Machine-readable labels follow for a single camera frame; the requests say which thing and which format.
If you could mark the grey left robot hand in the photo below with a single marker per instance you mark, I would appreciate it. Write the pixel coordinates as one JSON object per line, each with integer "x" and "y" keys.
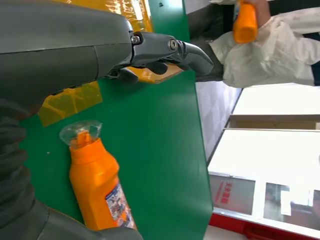
{"x": 62, "y": 43}

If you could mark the orange bottle with clear cap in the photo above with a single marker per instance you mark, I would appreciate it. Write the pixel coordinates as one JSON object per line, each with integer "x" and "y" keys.
{"x": 96, "y": 185}

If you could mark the person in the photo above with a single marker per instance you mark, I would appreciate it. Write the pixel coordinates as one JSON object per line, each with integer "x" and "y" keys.
{"x": 275, "y": 53}

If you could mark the large yellow transparent panel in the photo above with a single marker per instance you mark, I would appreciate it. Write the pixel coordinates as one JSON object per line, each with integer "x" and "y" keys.
{"x": 136, "y": 13}

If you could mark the left arm ribbed grey sleeve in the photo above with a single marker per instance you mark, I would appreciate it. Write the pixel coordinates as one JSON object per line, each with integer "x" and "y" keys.
{"x": 13, "y": 165}

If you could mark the white display cabinet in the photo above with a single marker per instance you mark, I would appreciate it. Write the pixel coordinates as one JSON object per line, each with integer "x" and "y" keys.
{"x": 269, "y": 152}

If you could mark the red lettered sign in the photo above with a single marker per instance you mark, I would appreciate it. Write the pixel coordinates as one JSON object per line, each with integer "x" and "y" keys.
{"x": 225, "y": 193}

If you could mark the red base bar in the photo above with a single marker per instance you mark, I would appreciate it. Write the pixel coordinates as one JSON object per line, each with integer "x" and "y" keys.
{"x": 237, "y": 227}

